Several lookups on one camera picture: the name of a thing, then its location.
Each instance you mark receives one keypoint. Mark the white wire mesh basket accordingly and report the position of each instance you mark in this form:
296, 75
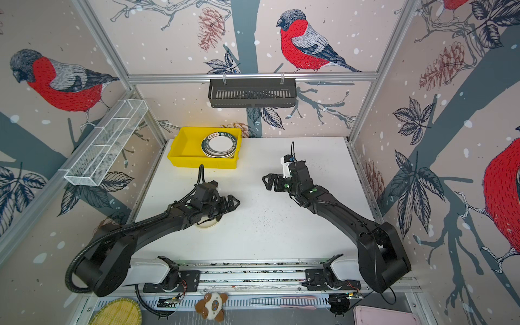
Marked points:
109, 140

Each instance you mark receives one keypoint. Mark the pink tray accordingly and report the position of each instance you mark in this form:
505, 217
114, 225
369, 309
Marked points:
364, 315

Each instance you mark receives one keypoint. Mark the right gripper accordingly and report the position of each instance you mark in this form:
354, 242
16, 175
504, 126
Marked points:
280, 177

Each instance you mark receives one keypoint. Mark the dark green lettered rim plate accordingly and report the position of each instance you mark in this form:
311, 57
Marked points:
219, 145

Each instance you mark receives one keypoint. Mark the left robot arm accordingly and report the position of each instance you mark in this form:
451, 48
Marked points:
102, 266

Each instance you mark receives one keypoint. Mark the yellow bamboo mat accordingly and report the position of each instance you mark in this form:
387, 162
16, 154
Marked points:
122, 311

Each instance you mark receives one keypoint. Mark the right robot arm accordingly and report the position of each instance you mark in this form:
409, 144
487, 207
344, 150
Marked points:
382, 259

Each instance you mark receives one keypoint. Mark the black hanging basket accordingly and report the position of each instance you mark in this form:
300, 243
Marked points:
252, 93

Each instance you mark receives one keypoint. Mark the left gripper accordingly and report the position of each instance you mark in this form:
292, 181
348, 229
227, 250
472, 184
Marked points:
232, 205

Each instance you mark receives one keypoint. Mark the yellow plastic bin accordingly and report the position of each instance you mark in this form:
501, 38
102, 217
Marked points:
186, 151

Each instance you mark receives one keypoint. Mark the pink chopsticks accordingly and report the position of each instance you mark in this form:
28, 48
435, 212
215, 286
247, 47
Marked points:
286, 302

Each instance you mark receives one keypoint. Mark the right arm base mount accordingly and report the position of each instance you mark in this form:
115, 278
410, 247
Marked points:
336, 274

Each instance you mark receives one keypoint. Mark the panda plush toy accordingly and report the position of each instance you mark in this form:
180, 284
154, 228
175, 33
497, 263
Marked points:
210, 307

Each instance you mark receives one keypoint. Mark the cream plate with dark spot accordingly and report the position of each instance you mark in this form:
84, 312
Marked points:
207, 223

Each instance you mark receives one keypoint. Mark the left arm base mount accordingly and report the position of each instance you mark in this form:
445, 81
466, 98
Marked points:
175, 280

